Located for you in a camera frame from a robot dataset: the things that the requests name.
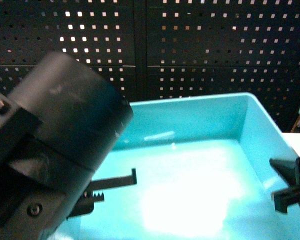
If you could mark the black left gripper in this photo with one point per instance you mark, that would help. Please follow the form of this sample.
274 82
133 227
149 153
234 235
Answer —
86 202

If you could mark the black perforated back panel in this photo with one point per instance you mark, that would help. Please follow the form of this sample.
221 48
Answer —
161 49

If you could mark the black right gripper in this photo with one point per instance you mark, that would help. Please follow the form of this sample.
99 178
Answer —
289 171

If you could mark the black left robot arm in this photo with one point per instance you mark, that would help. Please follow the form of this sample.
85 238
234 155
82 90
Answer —
56 129

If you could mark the teal plastic tray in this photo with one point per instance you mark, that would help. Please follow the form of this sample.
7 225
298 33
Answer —
203 173

